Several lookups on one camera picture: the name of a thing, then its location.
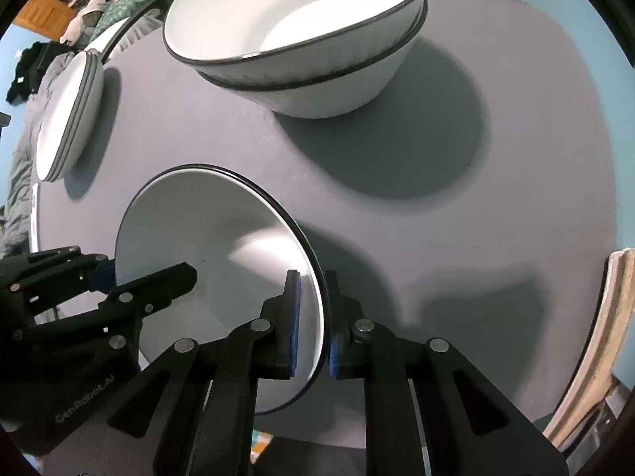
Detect white dark-rimmed deep plate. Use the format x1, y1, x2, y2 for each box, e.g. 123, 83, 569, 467
114, 163, 329, 415

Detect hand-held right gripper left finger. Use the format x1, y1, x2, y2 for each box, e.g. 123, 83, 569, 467
42, 269, 303, 476

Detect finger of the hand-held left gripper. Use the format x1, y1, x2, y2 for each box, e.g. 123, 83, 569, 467
112, 262, 198, 323
0, 245, 116, 316

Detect grey puffy duvet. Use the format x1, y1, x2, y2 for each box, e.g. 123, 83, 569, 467
0, 57, 55, 259

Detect white crumpled clothing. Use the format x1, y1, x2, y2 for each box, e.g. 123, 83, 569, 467
60, 0, 108, 43

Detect black clothing pile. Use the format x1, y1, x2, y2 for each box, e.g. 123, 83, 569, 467
6, 41, 67, 106

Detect wooden wardrobe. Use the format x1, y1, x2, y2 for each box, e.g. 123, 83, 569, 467
14, 0, 140, 40

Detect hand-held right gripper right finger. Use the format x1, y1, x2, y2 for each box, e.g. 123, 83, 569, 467
325, 269, 571, 476

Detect light wooden frame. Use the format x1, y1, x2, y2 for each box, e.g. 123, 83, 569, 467
543, 248, 635, 450

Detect white ribbed dark-rimmed bowl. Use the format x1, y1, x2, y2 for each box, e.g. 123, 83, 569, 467
164, 0, 431, 91
197, 0, 430, 120

